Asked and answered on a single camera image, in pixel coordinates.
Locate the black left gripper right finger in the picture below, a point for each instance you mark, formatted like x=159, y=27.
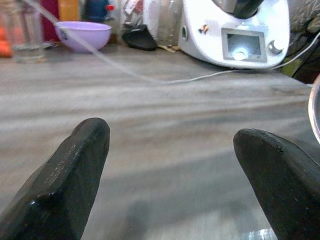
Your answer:
x=282, y=180

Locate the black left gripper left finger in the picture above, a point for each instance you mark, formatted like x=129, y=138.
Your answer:
x=57, y=185

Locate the clear drinking glass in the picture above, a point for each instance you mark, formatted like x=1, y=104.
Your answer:
x=27, y=45

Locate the orange snack packet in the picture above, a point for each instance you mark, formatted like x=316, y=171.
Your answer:
x=5, y=45

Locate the purple plastic bowl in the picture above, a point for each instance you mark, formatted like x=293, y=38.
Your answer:
x=85, y=37

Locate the white kitchen appliance with screen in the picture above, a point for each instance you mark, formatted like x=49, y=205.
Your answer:
x=205, y=47

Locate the grey patterned cloth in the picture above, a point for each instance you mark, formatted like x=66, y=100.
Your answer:
x=302, y=20

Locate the red box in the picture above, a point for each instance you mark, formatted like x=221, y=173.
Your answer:
x=50, y=20

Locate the black pouch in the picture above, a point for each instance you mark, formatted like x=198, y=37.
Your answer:
x=140, y=40

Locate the orange box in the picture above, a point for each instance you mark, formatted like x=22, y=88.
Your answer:
x=68, y=10

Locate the blue figure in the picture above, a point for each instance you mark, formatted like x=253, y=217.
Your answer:
x=96, y=10

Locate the white red packet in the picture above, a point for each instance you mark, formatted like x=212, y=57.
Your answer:
x=132, y=10

